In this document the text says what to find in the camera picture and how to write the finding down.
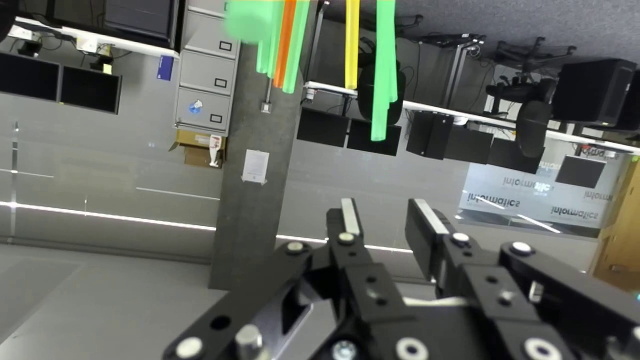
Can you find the small brown cardboard box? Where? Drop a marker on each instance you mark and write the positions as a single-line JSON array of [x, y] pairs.
[[197, 150]]

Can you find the white paper label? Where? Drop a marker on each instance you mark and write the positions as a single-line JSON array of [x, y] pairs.
[[255, 167]]

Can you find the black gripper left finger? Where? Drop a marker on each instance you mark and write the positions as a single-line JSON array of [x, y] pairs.
[[346, 247]]

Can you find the wooden door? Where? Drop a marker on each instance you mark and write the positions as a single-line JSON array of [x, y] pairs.
[[621, 233]]

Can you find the dark grey pillar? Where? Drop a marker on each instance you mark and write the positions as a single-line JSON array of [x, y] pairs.
[[256, 213]]

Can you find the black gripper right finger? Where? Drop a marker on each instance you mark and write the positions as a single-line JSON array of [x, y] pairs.
[[441, 252]]

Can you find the black equipment cases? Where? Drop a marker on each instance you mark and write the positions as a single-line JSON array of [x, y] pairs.
[[460, 141]]

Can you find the black monitor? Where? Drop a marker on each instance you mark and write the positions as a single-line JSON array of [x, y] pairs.
[[133, 16], [27, 73], [91, 90]]

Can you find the grey filing cabinet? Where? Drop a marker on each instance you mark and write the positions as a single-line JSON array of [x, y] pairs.
[[202, 80]]

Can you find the white printed banner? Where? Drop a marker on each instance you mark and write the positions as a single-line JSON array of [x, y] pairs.
[[532, 192]]

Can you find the yellow plastic straw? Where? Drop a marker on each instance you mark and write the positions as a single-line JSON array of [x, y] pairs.
[[353, 47]]

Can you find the orange plastic straw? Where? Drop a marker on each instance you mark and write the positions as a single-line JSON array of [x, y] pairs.
[[286, 41]]

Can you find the black office chair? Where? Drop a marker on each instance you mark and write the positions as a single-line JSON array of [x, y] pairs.
[[532, 120]]

